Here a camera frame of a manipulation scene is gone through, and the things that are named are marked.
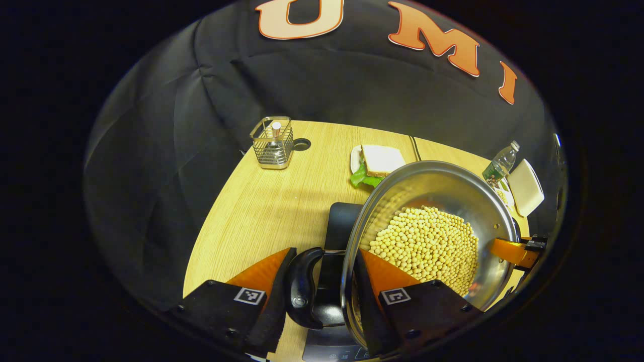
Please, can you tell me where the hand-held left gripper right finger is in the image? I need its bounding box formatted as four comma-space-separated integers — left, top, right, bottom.
352, 247, 486, 357

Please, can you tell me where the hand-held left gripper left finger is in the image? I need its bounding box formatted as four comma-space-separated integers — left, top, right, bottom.
166, 247, 297, 358

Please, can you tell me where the black induction cooktop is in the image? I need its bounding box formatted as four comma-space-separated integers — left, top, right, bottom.
302, 202, 383, 362

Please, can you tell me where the steel pot with black handles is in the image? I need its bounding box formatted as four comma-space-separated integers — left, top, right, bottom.
287, 160, 521, 352

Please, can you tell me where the white divided bean tray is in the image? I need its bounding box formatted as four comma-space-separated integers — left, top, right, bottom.
496, 180, 516, 208

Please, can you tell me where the white toaster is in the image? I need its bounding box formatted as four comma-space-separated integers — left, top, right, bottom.
507, 159, 545, 218

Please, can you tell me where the pile of soybeans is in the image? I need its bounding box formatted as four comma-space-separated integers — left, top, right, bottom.
369, 206, 479, 297

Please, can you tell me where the clear plastic water bottle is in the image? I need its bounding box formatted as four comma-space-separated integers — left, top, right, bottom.
482, 140, 520, 184

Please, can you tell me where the sandwich with lettuce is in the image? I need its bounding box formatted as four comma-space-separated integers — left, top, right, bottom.
351, 144, 407, 189

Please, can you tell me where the white sandwich plate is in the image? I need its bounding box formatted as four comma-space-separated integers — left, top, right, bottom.
350, 145, 407, 188

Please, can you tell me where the black backdrop cloth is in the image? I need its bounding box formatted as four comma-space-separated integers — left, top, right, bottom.
83, 0, 569, 312

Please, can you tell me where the metal wire utensil holder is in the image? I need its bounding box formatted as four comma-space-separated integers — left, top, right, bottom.
250, 117, 294, 170

